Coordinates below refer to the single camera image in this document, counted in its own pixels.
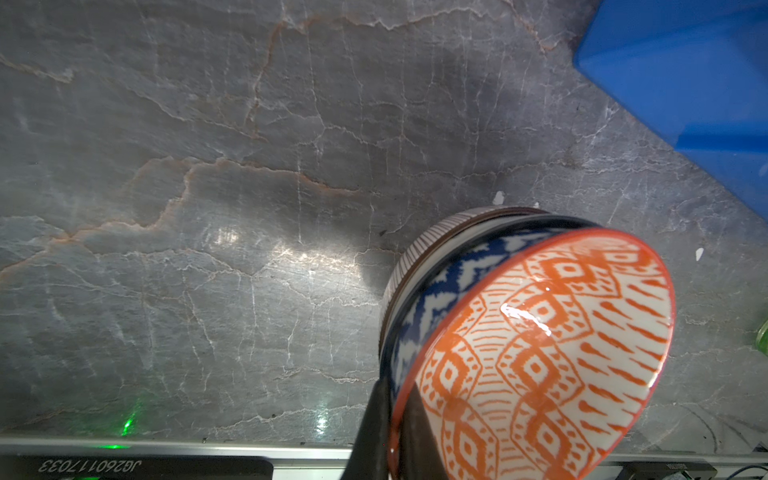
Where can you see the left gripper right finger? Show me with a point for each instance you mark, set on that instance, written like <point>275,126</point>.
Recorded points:
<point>419,455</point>

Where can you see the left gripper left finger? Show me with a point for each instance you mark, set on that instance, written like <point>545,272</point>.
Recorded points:
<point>368,458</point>

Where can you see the red rimmed bowl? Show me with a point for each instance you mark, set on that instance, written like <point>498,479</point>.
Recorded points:
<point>545,365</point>

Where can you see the blue plastic bin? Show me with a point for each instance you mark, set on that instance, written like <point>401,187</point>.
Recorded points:
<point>695,74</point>

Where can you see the blue zigzag pattern bowl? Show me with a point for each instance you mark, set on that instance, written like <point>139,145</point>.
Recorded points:
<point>448,276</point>

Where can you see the blue white striped bowl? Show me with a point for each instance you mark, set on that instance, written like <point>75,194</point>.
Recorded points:
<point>429,242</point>

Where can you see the aluminium rail frame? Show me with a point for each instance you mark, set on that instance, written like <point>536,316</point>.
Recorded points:
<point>66,458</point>

